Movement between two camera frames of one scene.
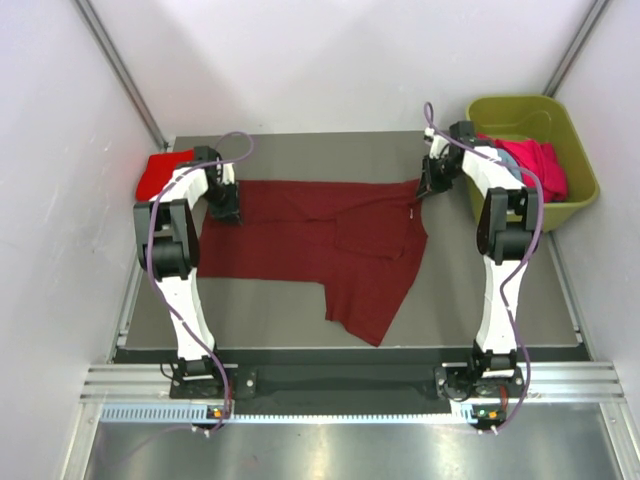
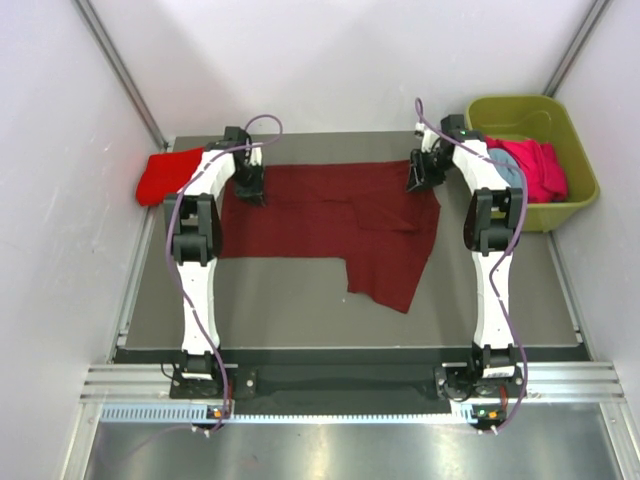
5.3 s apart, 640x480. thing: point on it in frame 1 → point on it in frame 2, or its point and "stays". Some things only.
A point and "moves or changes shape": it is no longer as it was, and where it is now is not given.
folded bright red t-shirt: (158, 173) stays
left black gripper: (231, 212) → (254, 193)
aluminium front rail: (132, 382) stays
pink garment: (540, 159) stays
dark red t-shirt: (365, 239) moves or changes shape
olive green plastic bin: (539, 118) stays
